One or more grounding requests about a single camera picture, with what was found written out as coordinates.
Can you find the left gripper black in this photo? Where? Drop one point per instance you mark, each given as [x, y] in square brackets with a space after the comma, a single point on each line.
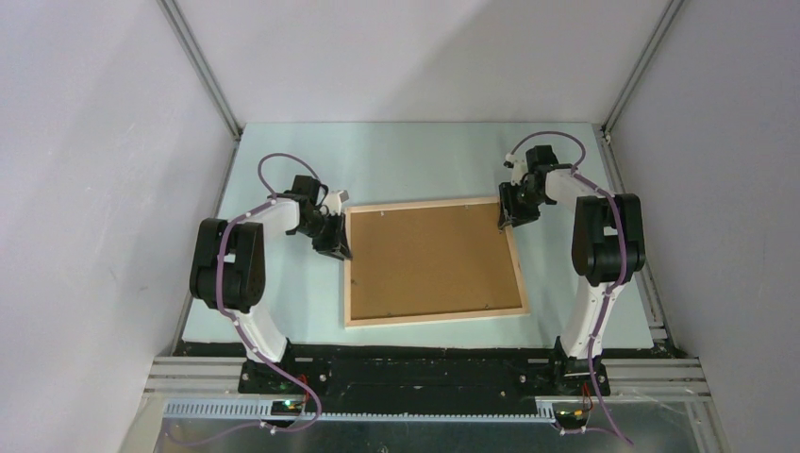
[337, 244]

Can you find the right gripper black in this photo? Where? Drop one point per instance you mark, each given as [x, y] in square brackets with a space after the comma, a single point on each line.
[509, 212]

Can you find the brown backing board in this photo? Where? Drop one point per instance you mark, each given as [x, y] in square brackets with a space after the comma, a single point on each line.
[431, 262]

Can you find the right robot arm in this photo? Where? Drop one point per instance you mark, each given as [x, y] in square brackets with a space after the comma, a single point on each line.
[607, 247]

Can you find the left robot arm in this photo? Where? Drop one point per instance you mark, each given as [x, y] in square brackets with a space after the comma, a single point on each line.
[228, 270]

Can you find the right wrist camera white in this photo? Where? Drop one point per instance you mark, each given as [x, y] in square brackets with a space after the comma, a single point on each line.
[518, 169]

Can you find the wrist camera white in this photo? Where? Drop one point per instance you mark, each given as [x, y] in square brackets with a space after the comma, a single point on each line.
[518, 169]
[332, 203]

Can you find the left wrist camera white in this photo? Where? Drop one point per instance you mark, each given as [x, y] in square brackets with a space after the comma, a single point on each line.
[332, 203]

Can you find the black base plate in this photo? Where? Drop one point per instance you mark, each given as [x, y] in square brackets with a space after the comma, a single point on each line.
[395, 379]

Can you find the white cable duct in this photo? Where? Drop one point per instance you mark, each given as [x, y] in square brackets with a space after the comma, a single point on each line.
[274, 410]

